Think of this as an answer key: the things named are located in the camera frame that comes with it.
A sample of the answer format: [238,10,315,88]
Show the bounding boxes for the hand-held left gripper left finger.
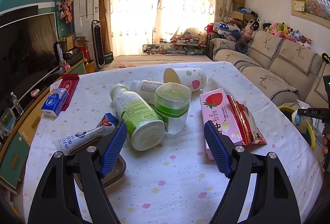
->
[28,122,128,224]

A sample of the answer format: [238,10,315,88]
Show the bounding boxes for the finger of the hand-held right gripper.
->
[297,108,330,119]

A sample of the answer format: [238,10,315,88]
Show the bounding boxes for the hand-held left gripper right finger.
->
[204,121,302,224]

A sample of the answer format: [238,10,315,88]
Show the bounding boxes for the yellow rimmed trash bin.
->
[278,101,317,151]

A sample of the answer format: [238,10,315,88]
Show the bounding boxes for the pink strawberry carton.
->
[199,88,244,161]

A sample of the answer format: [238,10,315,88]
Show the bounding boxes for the red snack wrapper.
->
[226,94,267,146]

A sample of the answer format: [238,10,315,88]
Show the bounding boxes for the white printed paper cup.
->
[163,67,207,91]

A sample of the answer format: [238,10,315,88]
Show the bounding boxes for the person's right hand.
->
[322,134,330,155]

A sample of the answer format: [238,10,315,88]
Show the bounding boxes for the white tub with blue label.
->
[291,110,310,128]

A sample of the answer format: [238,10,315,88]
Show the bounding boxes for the brown plastic tray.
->
[67,136,127,188]

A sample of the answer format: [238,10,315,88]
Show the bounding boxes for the large green white bottle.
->
[110,84,165,152]

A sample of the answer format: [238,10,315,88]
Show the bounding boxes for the white squeeze tube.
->
[54,113,119,152]

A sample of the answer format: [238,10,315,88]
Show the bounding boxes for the white dotted tablecloth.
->
[23,61,324,224]

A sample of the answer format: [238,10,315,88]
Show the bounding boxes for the clear cup with green band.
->
[154,82,192,136]

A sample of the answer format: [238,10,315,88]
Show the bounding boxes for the beige covered sofa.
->
[209,30,330,121]

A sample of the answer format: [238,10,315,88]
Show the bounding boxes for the white paper napkin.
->
[201,77,227,95]

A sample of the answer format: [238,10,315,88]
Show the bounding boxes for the small white plastic bottle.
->
[130,80,165,106]

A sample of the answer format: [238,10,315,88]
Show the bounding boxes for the blue tissue packet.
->
[41,88,70,117]

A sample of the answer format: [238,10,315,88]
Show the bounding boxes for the flat red box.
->
[53,73,80,111]

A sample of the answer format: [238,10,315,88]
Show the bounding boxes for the pile of plush toys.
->
[238,19,312,50]

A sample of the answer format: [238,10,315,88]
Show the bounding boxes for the yellow basket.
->
[84,59,95,73]

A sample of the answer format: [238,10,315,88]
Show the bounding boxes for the floral bed sheet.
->
[106,54,214,71]

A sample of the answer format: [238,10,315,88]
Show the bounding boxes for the dark round neck pillow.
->
[236,39,248,53]

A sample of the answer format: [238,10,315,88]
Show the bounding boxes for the yellow green television cabinet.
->
[0,59,89,188]

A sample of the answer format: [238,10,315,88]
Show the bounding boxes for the black box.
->
[63,47,83,64]

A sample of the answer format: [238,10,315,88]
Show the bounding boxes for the white black tower fan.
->
[91,20,105,69]

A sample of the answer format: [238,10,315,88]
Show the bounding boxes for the clear water bottle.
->
[10,92,24,115]

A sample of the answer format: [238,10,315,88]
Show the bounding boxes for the glass coffee table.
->
[143,42,207,55]

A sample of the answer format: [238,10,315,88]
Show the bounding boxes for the upright black book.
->
[53,43,64,64]

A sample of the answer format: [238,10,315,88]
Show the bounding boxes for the open cardboard box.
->
[74,37,89,49]

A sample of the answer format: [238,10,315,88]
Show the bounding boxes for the closed cardboard box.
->
[62,34,76,50]

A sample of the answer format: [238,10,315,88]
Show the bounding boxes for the blue star printed bag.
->
[213,21,239,36]

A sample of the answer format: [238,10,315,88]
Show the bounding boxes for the stack of cardboard boxes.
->
[232,0,256,20]

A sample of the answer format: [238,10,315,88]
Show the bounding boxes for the large black television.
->
[0,12,64,113]

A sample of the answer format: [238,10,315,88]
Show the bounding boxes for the white standing air conditioner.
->
[73,0,100,59]

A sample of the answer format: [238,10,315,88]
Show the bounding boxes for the pink artificial flower bunch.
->
[56,0,73,24]

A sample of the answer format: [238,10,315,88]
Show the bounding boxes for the cream embroidered curtains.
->
[98,0,236,57]

